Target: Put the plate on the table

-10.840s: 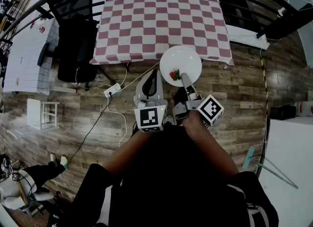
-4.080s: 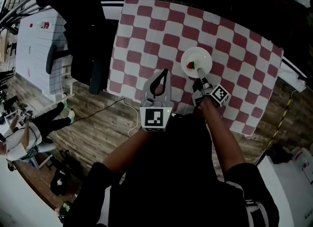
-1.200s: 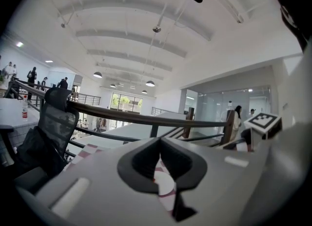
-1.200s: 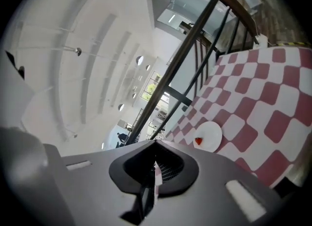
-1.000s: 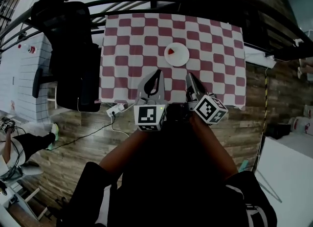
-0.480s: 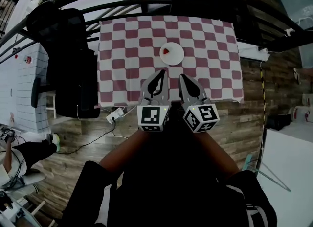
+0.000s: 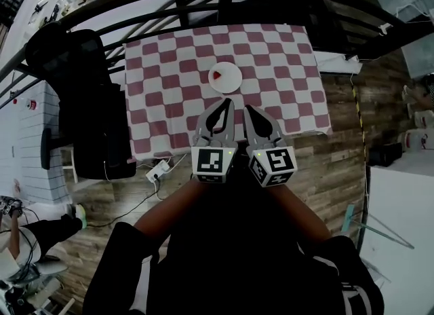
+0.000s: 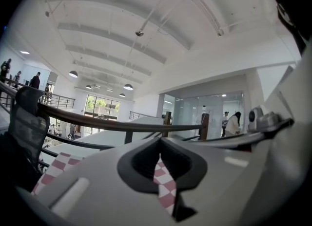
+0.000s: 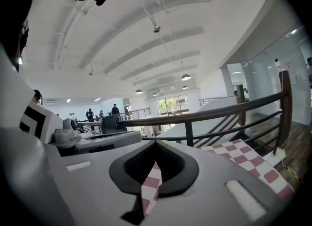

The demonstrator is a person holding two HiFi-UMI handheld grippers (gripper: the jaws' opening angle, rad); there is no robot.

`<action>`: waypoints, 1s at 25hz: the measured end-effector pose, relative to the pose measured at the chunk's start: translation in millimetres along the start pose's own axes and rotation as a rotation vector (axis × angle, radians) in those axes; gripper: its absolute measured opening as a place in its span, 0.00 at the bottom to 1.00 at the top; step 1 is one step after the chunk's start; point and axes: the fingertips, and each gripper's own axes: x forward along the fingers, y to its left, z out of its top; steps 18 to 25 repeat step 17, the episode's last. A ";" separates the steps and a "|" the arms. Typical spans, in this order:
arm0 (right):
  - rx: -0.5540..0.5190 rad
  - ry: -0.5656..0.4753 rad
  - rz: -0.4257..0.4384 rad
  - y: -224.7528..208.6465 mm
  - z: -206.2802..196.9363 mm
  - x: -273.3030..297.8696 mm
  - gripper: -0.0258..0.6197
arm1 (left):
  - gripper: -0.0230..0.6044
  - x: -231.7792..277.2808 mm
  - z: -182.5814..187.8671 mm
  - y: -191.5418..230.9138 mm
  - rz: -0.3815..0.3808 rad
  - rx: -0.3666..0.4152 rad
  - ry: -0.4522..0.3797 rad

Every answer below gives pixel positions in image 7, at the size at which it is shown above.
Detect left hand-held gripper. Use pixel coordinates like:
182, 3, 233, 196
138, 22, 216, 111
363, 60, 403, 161
190, 98, 237, 185

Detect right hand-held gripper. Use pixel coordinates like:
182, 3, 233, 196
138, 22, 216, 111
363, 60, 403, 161
243, 104, 298, 188

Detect white round plate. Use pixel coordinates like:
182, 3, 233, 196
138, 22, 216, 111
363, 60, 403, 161
208, 62, 243, 94

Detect person's left forearm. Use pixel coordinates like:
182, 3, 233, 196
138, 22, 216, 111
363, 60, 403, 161
134, 177, 204, 240

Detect person's right forearm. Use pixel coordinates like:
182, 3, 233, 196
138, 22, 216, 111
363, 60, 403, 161
267, 183, 332, 243

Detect red white checkered table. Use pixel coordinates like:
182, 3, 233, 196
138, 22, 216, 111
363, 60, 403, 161
122, 24, 334, 162

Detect white power strip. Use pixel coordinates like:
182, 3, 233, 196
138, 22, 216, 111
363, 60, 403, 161
144, 159, 171, 183

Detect yellow black striped pole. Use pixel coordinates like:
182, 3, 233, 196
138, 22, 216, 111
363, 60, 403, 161
349, 75, 370, 250

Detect white platform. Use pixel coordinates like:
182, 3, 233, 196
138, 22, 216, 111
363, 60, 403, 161
313, 52, 363, 75

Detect teal mop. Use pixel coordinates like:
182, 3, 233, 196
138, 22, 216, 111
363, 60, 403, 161
340, 204, 415, 250

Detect black bag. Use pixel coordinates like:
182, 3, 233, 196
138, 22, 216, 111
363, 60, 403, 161
368, 142, 403, 168

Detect black office chair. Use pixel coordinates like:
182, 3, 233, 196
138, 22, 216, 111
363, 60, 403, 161
25, 21, 138, 181

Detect black metal railing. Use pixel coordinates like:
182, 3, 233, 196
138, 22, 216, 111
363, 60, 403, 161
0, 0, 434, 104

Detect person's black clothing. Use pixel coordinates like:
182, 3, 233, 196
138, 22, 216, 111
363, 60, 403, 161
83, 167, 386, 315

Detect white stool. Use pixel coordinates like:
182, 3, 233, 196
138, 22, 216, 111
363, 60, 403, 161
59, 143, 79, 185

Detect white jug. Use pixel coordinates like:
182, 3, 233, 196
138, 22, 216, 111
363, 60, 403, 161
403, 128, 434, 151
413, 109, 434, 128

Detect white cabinet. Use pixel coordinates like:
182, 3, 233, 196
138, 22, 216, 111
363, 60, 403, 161
359, 160, 434, 315

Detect white gridded table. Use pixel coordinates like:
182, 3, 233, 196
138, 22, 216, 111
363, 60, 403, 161
0, 81, 74, 206

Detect black cable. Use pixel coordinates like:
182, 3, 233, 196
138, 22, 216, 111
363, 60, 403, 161
83, 184, 160, 228

